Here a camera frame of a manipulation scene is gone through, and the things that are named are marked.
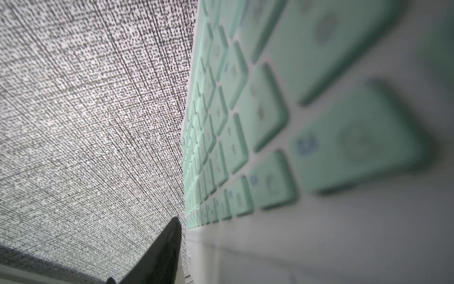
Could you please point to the green keyboard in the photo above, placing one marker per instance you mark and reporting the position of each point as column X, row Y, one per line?
column 318, row 143

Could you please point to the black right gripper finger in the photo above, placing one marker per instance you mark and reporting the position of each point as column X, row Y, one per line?
column 160, row 262

